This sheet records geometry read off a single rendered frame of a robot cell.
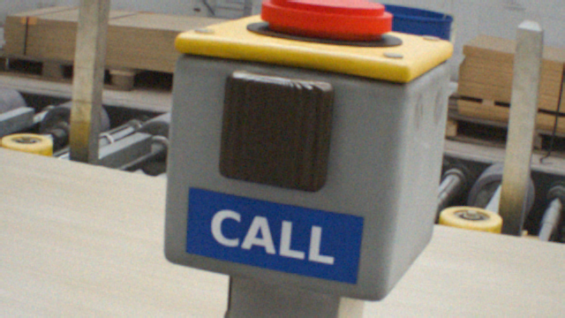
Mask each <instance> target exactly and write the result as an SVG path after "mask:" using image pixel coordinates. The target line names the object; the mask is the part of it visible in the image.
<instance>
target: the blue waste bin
mask: <svg viewBox="0 0 565 318"><path fill-rule="evenodd" d="M380 5H383V6H384V12H386V13H388V14H390V15H393V16H392V24H391V32H390V33H397V34H411V36H418V37H423V36H433V38H439V39H441V41H447V42H449V36H450V31H451V27H452V26H451V23H452V22H453V21H455V27H454V29H455V31H454V34H453V35H452V38H451V42H450V44H451V45H452V46H453V43H454V39H455V38H456V27H457V25H456V16H455V14H453V13H446V14H442V13H441V12H437V11H428V10H422V9H420V8H414V7H406V6H399V5H395V4H380ZM448 14H450V15H453V16H454V18H453V17H452V16H449V15H448Z"/></svg>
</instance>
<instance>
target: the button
mask: <svg viewBox="0 0 565 318"><path fill-rule="evenodd" d="M392 16H393V15H390V14H388V13H386V12H384V6H383V5H380V4H375V3H374V2H370V1H365V0H270V1H264V2H262V4H261V15H260V19H261V20H263V21H265V22H267V23H268V26H267V27H268V28H269V29H271V30H273V31H277V32H280V33H285V34H294V35H300V36H306V37H314V38H323V39H335V40H353V41H356V42H363V41H376V40H380V39H381V38H382V34H385V33H387V34H389V33H390V32H391V24H392Z"/></svg>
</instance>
